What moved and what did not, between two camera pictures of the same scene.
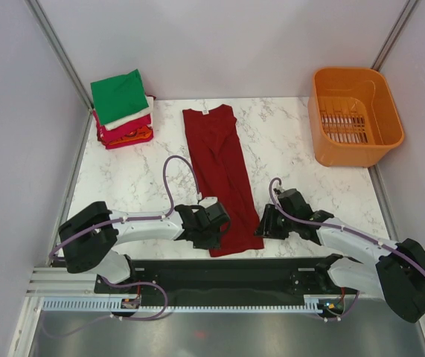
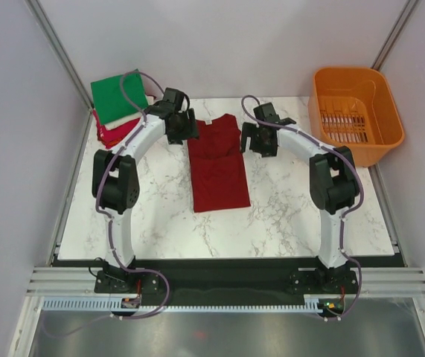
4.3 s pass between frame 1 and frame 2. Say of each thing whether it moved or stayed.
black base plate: stayed
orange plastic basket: stayed
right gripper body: moved
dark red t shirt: moved
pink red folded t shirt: stayed
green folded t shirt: stayed
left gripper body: moved
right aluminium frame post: stayed
